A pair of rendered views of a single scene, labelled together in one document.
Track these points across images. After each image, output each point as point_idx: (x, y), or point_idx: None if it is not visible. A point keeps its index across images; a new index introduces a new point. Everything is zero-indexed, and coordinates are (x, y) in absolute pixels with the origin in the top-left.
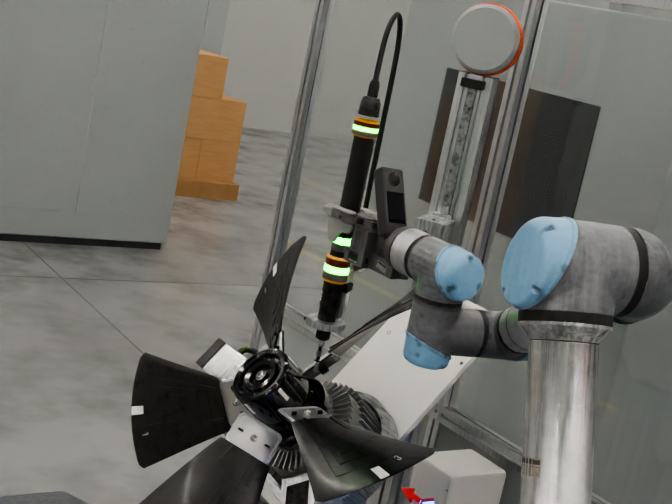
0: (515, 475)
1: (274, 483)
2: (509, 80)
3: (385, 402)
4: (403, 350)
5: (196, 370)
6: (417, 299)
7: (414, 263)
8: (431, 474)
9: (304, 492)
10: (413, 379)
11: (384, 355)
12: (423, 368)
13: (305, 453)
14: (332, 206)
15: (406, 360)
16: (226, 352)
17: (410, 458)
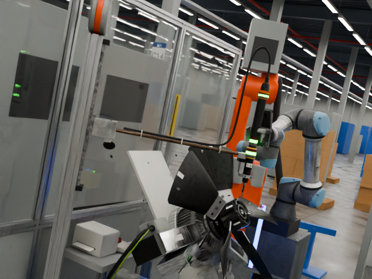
0: (83, 221)
1: (201, 262)
2: (72, 31)
3: (173, 206)
4: (272, 165)
5: (229, 234)
6: (278, 148)
7: (279, 137)
8: (112, 237)
9: (234, 242)
10: (169, 191)
11: (154, 191)
12: (166, 185)
13: (264, 218)
14: (264, 129)
15: (160, 186)
16: (164, 236)
17: (248, 201)
